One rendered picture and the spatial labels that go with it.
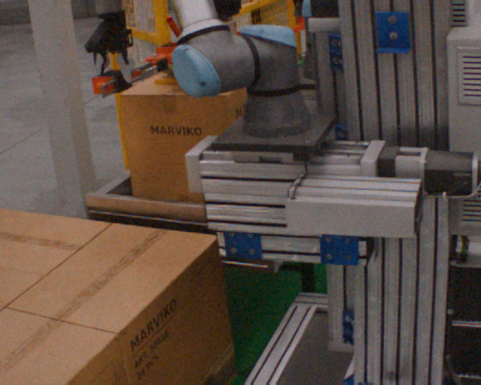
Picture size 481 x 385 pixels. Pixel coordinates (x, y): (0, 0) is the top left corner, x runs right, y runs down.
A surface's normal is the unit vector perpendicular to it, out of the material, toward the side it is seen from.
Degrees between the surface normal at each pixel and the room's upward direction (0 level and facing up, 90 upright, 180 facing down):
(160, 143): 90
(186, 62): 97
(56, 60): 90
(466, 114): 90
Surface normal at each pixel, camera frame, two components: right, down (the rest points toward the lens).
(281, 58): 0.49, 0.28
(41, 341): -0.10, -0.92
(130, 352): 0.91, 0.07
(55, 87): -0.41, 0.38
